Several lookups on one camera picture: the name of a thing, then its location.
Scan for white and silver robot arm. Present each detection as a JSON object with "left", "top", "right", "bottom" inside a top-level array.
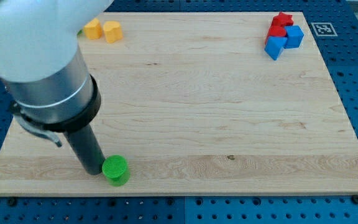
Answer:
[{"left": 0, "top": 0, "right": 112, "bottom": 175}]

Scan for yellow heart block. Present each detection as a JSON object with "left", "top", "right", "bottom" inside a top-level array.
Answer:
[{"left": 103, "top": 21, "right": 124, "bottom": 44}]

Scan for white fiducial marker tag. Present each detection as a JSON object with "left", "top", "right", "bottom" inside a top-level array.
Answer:
[{"left": 311, "top": 22, "right": 337, "bottom": 37}]

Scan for wooden board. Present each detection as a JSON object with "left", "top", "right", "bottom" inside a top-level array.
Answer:
[{"left": 0, "top": 12, "right": 358, "bottom": 197}]

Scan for yellow pentagon block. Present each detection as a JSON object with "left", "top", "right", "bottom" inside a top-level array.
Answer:
[{"left": 83, "top": 18, "right": 103, "bottom": 40}]

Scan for blue triangle block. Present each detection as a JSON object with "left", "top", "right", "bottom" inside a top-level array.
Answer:
[{"left": 264, "top": 36, "right": 288, "bottom": 60}]

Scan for red circle block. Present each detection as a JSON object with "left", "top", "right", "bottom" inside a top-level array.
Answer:
[{"left": 265, "top": 26, "right": 287, "bottom": 44}]

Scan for red star block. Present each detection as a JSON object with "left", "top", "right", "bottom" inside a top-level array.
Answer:
[{"left": 271, "top": 12, "right": 294, "bottom": 27}]

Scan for green circle block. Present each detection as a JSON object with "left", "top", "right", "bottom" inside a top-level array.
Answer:
[{"left": 102, "top": 155, "right": 131, "bottom": 187}]

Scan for blue cube block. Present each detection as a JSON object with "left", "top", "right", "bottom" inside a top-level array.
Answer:
[{"left": 284, "top": 25, "right": 304, "bottom": 49}]

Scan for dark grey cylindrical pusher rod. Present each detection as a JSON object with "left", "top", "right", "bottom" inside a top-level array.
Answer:
[{"left": 63, "top": 124, "right": 105, "bottom": 175}]

